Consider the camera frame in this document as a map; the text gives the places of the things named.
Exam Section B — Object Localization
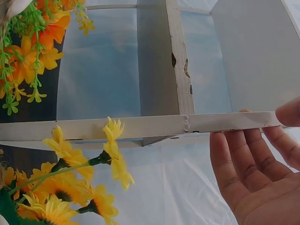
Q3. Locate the person's right hand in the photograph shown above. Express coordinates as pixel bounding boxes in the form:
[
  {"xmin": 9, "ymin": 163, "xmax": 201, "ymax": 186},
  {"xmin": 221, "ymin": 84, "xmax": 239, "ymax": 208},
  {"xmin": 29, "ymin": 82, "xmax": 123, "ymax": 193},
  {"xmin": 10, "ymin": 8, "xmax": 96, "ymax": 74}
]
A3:
[{"xmin": 209, "ymin": 97, "xmax": 300, "ymax": 225}]

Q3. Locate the white wooden shelf box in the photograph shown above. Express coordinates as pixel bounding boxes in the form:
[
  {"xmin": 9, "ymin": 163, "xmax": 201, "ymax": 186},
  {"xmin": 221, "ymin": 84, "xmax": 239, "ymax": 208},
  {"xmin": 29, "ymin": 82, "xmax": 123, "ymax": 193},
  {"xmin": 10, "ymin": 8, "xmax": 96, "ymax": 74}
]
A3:
[{"xmin": 0, "ymin": 0, "xmax": 300, "ymax": 148}]

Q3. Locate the yellow artificial sunflower bunch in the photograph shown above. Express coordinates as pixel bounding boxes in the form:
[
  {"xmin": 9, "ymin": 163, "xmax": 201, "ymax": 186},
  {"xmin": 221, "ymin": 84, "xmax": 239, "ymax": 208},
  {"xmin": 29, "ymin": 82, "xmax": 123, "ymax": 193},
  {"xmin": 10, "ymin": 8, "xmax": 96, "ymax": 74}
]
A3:
[{"xmin": 0, "ymin": 116, "xmax": 136, "ymax": 225}]

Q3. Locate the orange artificial flower bunch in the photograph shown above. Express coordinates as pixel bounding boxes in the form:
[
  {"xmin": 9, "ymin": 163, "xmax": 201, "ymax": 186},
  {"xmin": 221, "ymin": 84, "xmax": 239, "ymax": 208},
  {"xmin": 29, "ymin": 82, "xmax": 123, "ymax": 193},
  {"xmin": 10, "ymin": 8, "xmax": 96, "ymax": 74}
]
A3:
[{"xmin": 0, "ymin": 0, "xmax": 96, "ymax": 117}]

